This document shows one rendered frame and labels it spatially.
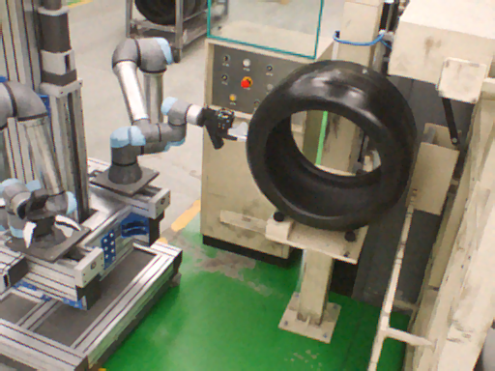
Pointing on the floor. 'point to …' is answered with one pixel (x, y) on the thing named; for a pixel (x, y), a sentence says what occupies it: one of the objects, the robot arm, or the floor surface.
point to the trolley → (168, 21)
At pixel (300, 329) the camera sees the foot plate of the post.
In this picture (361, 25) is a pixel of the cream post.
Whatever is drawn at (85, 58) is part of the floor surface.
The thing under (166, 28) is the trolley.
